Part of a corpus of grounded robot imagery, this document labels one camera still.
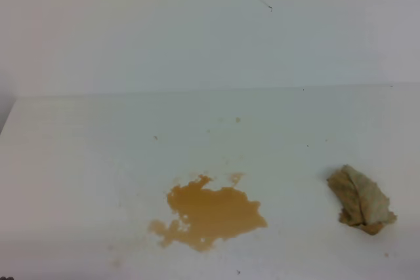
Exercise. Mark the brown coffee stain puddle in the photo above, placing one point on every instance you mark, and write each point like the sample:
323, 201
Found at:
206, 215

